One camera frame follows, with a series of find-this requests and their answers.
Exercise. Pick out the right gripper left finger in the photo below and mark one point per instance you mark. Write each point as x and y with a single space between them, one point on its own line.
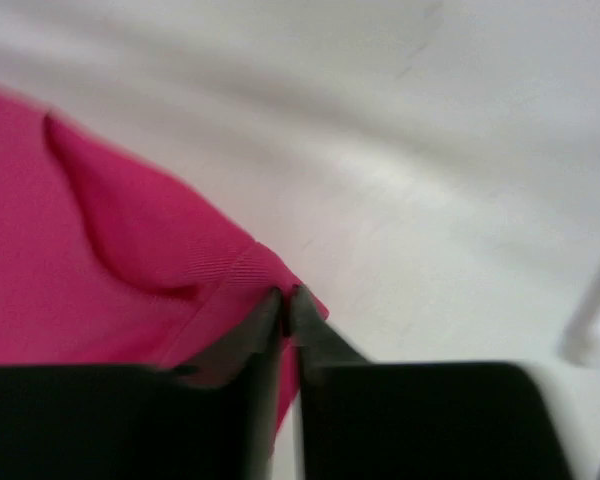
212 417

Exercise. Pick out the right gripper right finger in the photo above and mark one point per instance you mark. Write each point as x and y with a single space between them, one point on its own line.
441 420

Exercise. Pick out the pink trousers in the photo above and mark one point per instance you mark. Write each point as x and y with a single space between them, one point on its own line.
105 259

